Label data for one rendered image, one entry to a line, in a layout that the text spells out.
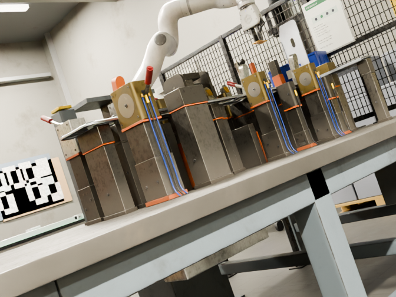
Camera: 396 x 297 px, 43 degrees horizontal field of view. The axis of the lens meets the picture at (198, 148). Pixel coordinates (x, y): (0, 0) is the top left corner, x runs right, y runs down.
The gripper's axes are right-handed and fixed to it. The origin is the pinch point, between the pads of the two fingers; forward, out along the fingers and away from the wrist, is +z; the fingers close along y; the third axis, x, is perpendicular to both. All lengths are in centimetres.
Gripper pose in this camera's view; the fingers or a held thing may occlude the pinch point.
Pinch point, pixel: (257, 37)
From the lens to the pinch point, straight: 252.0
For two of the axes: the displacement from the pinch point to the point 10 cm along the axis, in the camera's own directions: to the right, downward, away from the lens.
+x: 6.5, -1.8, 7.3
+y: 6.8, -2.7, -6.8
